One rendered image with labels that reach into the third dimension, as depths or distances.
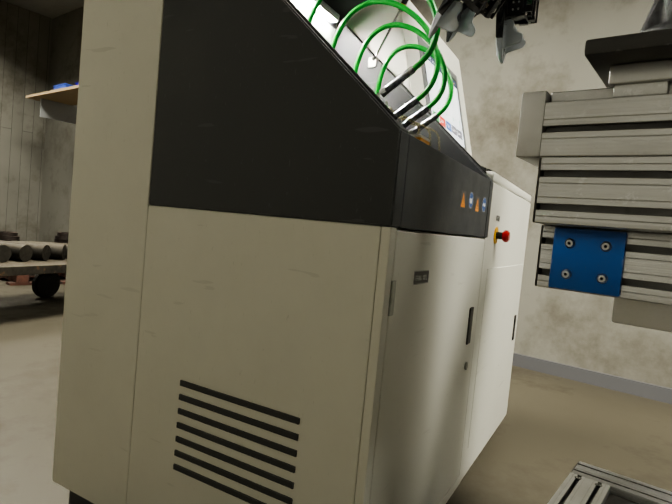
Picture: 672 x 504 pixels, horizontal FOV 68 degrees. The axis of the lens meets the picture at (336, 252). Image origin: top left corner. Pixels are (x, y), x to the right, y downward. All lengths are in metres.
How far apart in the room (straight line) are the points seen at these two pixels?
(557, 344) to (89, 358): 2.71
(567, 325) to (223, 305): 2.63
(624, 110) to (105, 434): 1.21
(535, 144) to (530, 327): 2.73
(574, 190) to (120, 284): 0.95
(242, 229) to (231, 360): 0.26
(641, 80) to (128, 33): 1.03
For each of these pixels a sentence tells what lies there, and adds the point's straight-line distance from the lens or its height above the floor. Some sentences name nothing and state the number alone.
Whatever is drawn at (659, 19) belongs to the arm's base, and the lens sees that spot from 0.80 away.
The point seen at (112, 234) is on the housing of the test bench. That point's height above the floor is 0.71.
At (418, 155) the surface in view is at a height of 0.92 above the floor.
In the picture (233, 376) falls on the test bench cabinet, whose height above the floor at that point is 0.47.
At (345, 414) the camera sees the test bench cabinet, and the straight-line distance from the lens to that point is 0.91.
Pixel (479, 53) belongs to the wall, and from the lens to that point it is 3.79.
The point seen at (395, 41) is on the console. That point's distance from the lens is 1.71.
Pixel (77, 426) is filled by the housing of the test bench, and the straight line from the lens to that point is 1.44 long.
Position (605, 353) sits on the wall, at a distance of 3.35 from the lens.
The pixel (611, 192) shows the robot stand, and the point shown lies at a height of 0.86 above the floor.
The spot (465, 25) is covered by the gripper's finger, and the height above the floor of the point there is 1.26.
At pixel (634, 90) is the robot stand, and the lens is 0.75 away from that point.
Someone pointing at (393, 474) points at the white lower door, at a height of 0.32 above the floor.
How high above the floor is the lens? 0.78
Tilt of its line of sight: 3 degrees down
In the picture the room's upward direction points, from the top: 5 degrees clockwise
